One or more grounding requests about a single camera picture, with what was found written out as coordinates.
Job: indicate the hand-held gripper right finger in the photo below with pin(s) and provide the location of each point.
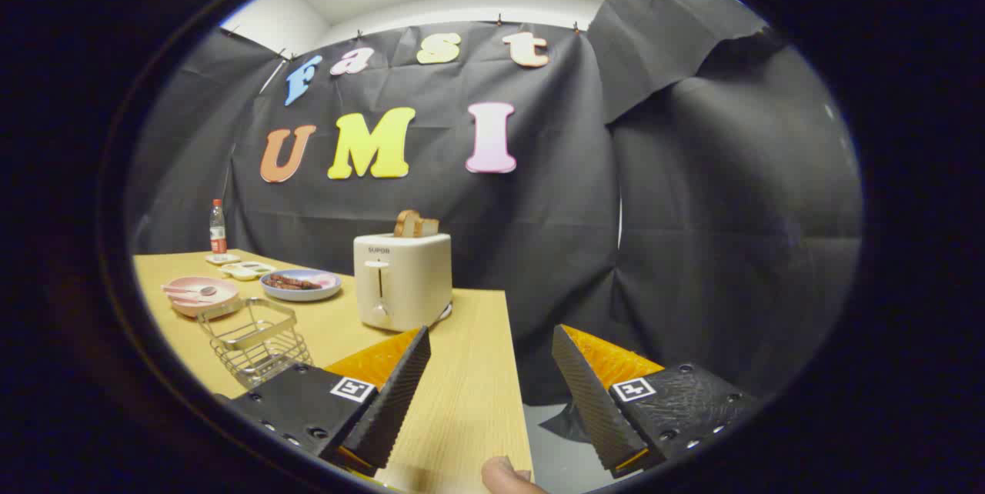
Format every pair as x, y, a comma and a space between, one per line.
589, 402

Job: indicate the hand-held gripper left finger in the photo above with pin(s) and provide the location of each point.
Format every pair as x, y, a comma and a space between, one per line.
388, 409

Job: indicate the white toaster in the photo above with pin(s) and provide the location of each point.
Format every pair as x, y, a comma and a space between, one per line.
408, 278

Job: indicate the pink ham slice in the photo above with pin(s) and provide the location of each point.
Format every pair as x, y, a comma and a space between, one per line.
327, 278

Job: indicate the blue plate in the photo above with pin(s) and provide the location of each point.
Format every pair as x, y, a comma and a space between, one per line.
300, 294

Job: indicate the brown meat strip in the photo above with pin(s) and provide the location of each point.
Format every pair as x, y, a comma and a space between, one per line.
291, 278
296, 286

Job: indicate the toasted bread slice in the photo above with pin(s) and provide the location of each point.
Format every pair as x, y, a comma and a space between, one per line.
406, 225
430, 227

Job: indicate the white divided tray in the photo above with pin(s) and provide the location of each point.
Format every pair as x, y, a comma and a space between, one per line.
246, 271

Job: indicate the pink plate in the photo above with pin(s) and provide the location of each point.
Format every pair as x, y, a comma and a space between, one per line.
219, 303

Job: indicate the white square coaster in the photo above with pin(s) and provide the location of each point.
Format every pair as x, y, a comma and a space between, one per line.
231, 258

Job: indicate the black backdrop cloth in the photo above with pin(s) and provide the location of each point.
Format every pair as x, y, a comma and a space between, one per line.
692, 209

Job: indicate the clear water bottle red label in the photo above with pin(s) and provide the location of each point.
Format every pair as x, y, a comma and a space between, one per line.
218, 232

